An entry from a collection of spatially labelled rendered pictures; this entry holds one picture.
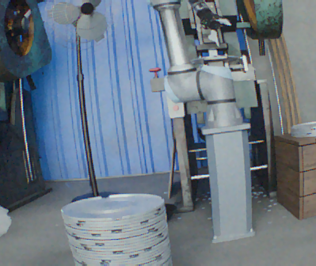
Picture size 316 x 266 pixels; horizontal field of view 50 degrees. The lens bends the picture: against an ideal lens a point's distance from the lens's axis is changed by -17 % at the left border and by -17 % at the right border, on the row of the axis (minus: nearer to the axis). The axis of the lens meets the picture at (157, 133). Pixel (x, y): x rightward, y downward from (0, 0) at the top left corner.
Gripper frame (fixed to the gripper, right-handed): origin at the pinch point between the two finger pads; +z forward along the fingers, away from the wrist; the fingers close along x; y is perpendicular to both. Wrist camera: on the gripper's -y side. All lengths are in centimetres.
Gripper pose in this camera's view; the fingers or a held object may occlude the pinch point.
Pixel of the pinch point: (226, 36)
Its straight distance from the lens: 180.9
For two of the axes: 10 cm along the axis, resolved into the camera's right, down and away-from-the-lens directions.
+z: 3.3, 7.9, -5.1
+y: -8.9, 0.9, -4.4
